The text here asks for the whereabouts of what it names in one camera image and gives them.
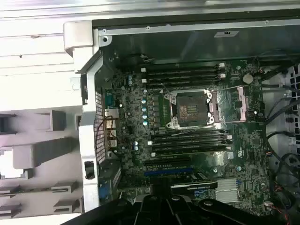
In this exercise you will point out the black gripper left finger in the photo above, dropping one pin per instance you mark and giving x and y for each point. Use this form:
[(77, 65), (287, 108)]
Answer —
[(145, 211)]

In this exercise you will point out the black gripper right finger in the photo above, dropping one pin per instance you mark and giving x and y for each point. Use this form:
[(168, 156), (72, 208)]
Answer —
[(187, 211)]

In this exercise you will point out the CPU socket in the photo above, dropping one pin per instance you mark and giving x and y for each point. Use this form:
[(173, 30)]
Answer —
[(189, 109)]

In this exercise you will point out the black graphics card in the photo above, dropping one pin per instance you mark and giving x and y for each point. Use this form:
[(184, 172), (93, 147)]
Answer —
[(187, 185)]

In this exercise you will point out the blue expansion slot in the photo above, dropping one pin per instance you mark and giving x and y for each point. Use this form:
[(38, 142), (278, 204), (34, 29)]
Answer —
[(168, 172)]

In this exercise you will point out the silver finned heatsink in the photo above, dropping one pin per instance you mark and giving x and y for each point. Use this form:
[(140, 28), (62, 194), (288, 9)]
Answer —
[(226, 191)]

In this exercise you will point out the black expansion slot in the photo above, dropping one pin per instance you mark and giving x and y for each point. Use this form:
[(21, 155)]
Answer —
[(167, 160)]

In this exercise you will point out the black RAM slot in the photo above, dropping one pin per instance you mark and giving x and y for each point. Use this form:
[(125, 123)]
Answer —
[(187, 141), (187, 147), (187, 152), (187, 84), (199, 137), (182, 72), (182, 67), (182, 78)]

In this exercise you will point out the green motherboard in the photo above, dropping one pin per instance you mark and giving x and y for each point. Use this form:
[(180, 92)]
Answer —
[(246, 150)]

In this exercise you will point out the open black PC case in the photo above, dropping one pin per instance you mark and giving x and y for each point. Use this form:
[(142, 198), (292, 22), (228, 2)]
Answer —
[(86, 131)]

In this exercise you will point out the grey parts rack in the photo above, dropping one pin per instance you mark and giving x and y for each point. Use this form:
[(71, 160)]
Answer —
[(47, 150)]

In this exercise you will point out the silver coin battery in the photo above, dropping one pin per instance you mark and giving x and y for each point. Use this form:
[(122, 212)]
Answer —
[(247, 78)]

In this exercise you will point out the grey metal drive cage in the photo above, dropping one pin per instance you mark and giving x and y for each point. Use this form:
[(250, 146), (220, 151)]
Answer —
[(294, 82)]

